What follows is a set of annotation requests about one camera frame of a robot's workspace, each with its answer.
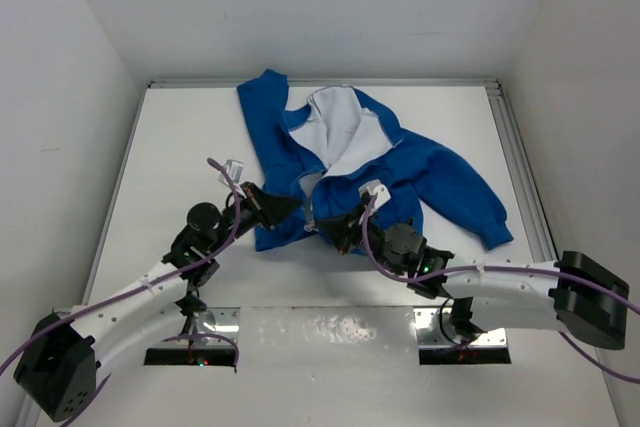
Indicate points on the metal base mounting plate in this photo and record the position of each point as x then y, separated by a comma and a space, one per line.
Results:
220, 329

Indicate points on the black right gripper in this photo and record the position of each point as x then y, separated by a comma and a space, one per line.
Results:
344, 230

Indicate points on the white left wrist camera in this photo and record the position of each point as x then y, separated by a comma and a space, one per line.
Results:
234, 170

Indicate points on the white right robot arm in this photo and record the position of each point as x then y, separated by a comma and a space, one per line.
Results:
574, 295

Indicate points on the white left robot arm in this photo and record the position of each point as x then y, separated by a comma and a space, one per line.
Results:
69, 356

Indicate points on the blue zip-up fleece jacket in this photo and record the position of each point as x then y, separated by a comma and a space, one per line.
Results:
342, 138

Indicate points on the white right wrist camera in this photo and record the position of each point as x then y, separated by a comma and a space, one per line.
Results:
376, 190

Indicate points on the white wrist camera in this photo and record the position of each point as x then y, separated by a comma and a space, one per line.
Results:
234, 170
376, 190

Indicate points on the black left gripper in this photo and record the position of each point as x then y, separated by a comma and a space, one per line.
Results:
267, 206

